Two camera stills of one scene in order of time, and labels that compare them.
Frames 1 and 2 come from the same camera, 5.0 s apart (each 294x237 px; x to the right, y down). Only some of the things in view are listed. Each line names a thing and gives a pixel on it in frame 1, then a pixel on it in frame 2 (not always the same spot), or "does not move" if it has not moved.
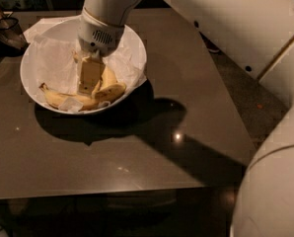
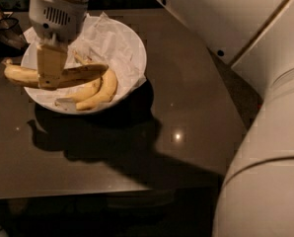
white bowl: x=60 y=74 does not move
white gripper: x=99 y=37 -> x=56 y=19
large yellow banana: x=103 y=96 -> x=75 y=74
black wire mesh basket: x=6 y=38 does not move
